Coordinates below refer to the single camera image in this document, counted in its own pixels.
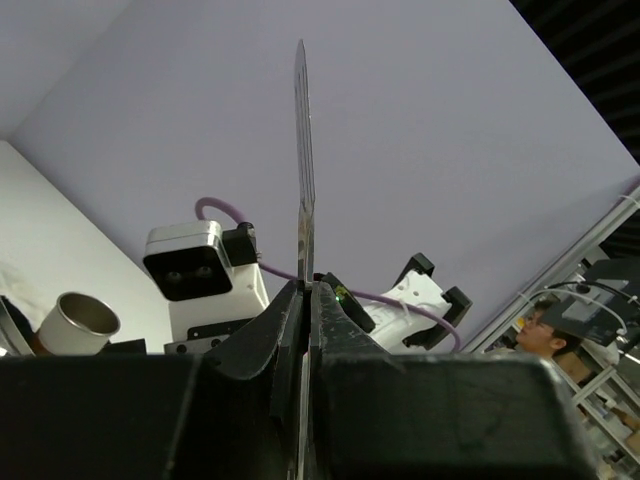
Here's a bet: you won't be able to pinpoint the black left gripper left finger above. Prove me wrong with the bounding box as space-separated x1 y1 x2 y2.
165 281 304 479

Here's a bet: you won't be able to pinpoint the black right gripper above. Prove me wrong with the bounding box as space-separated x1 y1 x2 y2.
164 319 250 354

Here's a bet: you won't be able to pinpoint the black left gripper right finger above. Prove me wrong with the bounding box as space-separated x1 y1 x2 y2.
308 282 402 479

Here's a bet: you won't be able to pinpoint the silver metal food tongs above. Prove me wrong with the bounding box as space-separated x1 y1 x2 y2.
294 39 315 479

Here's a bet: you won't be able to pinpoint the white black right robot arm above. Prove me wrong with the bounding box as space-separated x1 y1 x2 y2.
164 253 472 355

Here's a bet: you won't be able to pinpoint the silver metal cup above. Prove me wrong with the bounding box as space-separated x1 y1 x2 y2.
36 292 121 356

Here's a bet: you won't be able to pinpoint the dark rimmed beige plate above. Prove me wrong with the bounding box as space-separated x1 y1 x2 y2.
0 295 35 357

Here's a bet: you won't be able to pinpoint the person with glasses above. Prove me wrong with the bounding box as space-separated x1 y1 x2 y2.
515 299 583 359

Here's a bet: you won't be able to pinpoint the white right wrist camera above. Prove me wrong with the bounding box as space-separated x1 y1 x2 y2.
143 220 269 341

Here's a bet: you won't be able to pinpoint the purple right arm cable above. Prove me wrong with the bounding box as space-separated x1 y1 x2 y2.
193 197 464 351

